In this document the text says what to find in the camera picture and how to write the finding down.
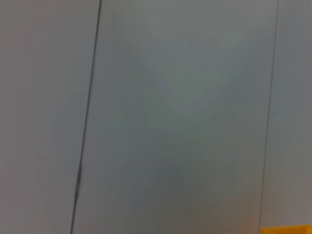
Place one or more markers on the yellow plastic bin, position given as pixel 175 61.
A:
pixel 285 230

